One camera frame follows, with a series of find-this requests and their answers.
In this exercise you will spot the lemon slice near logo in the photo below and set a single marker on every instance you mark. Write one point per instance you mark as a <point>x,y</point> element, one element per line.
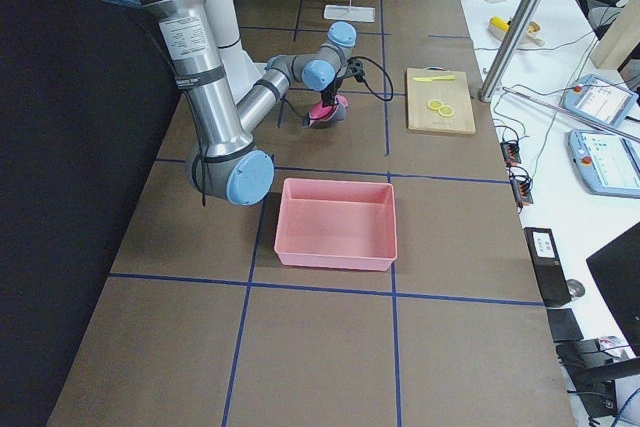
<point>446,111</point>

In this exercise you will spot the pink plastic bin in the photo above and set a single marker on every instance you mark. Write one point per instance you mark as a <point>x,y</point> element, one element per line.
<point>337,224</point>

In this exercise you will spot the far teach pendant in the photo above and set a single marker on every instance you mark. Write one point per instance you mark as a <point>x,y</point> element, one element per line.
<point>599,100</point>

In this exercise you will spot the black monitor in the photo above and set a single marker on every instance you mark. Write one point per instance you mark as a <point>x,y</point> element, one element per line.
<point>615,271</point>

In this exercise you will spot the lemon slice near knife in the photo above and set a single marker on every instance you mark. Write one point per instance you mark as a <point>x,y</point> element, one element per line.
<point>434,104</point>

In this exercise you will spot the aluminium frame post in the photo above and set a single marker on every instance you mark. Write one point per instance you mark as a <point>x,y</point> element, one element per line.
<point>518,27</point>

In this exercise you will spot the teach pendant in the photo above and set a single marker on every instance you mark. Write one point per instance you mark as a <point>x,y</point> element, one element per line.
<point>607,164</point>
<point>599,100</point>

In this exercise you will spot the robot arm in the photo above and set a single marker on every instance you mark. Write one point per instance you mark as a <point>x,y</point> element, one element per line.
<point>227,95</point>
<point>321,71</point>

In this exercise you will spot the bamboo cutting board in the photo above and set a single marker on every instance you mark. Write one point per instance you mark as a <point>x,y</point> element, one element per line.
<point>455,94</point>

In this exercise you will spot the white rack base tray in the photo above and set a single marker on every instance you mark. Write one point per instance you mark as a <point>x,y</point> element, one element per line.
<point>339,13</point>

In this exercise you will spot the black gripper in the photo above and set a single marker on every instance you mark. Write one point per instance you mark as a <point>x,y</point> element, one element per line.
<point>328,96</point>

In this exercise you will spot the black box with label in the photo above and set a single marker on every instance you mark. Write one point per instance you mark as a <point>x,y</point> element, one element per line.
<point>547,266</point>

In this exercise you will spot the near teach pendant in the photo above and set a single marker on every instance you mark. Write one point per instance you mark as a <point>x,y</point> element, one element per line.
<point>607,164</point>

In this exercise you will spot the pink and grey cloth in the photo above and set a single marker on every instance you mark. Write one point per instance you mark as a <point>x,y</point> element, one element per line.
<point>323,116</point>

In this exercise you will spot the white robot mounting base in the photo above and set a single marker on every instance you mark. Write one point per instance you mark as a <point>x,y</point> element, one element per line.
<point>241,70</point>

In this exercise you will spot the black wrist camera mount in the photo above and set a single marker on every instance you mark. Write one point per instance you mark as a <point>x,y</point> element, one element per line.
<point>355,69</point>

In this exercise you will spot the yellow plastic knife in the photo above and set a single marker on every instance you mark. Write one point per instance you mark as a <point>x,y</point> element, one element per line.
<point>429,79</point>

